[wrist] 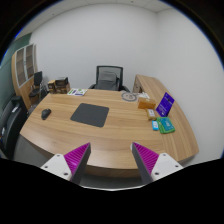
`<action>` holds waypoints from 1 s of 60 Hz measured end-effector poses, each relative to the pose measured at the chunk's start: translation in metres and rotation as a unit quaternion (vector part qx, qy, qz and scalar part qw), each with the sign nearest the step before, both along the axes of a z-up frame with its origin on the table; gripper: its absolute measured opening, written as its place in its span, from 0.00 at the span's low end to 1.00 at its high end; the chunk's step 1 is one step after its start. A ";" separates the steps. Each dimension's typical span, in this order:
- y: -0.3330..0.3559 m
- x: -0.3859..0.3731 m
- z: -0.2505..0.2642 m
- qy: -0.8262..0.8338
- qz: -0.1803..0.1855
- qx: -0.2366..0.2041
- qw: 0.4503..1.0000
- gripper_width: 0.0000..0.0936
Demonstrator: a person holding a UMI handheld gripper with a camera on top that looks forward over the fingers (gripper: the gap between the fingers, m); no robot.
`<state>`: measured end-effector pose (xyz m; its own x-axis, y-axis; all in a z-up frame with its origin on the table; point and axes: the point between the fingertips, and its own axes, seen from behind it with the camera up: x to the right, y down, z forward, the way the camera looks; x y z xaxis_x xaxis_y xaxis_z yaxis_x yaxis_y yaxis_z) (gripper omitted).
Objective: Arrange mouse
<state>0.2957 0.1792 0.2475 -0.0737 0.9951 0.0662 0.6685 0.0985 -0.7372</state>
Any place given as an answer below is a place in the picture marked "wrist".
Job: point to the round grey coaster disc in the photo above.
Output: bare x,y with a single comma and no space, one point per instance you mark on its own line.
129,97

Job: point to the black mesh office chair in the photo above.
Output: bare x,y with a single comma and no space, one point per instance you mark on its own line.
117,70

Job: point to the colourful leaflet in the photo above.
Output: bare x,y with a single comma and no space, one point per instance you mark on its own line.
77,92

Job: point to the small tan box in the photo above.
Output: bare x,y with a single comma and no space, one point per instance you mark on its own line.
151,114

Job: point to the black chair at left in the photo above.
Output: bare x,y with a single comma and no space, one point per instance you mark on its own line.
38,89

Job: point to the blue small packet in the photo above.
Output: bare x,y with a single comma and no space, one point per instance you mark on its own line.
155,126

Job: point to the dark grey mouse pad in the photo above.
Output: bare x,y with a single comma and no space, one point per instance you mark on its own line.
90,114

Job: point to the orange cardboard box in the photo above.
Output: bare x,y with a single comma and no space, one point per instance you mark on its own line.
146,103

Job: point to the grey backpack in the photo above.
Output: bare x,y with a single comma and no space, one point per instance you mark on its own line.
107,81

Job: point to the dark cardboard boxes stack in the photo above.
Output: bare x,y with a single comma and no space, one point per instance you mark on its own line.
59,86

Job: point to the wooden side desk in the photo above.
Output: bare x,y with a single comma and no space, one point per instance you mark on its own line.
181,144

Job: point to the green packet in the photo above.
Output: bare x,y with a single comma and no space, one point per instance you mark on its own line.
165,125

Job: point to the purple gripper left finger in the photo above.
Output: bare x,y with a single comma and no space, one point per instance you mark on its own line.
70,166

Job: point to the purple standing card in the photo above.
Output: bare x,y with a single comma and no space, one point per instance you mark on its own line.
165,105

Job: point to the wooden glass-door cabinet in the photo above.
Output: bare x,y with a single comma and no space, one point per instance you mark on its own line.
23,67

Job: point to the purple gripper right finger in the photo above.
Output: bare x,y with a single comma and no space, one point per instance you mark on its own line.
151,165

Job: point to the black computer mouse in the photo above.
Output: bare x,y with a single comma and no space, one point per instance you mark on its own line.
45,113

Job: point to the black leather chair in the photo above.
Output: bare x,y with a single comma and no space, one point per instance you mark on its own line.
11,122

